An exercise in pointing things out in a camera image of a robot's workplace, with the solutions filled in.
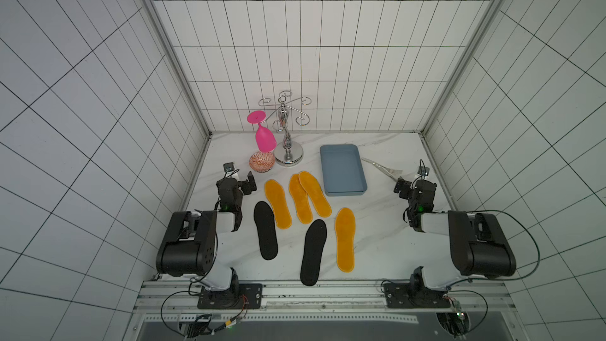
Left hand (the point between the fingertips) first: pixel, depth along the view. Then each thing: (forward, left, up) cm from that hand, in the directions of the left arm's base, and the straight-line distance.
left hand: (240, 177), depth 95 cm
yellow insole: (-5, -15, -7) cm, 17 cm away
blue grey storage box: (+5, -43, -2) cm, 44 cm away
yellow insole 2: (-6, -25, -6) cm, 27 cm away
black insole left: (-22, -13, -6) cm, 27 cm away
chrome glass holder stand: (+17, -18, -5) cm, 25 cm away
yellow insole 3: (-18, -43, -5) cm, 46 cm away
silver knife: (+7, -65, -6) cm, 65 cm away
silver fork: (+7, -67, -5) cm, 68 cm away
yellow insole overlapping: (-2, -30, -5) cm, 31 cm away
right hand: (0, -68, +1) cm, 68 cm away
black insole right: (-25, -31, -7) cm, 40 cm away
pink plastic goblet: (+11, -11, +11) cm, 19 cm away
